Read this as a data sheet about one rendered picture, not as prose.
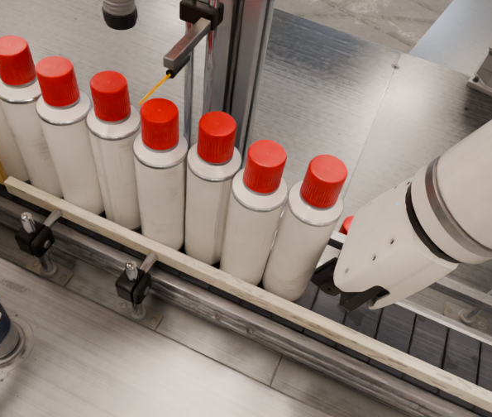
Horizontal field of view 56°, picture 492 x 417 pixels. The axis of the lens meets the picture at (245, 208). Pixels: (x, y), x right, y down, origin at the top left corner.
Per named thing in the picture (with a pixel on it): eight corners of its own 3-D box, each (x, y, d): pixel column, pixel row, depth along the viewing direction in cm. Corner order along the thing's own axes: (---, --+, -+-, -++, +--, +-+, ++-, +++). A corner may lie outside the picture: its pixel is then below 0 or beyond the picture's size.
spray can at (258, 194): (217, 291, 53) (236, 174, 36) (218, 252, 56) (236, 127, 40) (263, 294, 53) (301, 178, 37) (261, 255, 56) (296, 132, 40)
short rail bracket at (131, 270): (121, 318, 55) (108, 269, 45) (134, 299, 56) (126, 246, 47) (145, 330, 54) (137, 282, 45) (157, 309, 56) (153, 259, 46)
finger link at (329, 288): (348, 253, 44) (311, 275, 50) (339, 280, 43) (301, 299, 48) (374, 271, 45) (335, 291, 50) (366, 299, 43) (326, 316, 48)
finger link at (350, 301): (405, 250, 37) (386, 230, 43) (345, 321, 39) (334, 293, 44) (416, 258, 38) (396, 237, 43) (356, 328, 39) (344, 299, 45)
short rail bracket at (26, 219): (31, 275, 57) (2, 219, 47) (64, 237, 60) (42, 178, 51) (54, 286, 56) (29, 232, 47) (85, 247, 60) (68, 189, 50)
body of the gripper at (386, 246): (430, 141, 38) (348, 201, 47) (406, 232, 32) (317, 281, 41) (499, 193, 39) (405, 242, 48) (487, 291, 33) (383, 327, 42)
